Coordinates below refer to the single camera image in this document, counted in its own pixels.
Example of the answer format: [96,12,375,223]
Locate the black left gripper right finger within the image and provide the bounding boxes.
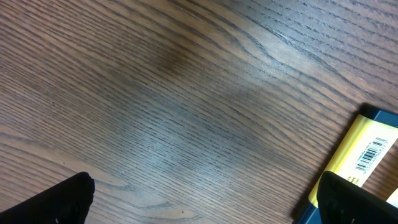
[317,171,397,224]

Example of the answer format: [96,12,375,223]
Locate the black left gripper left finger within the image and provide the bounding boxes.
[1,172,95,224]

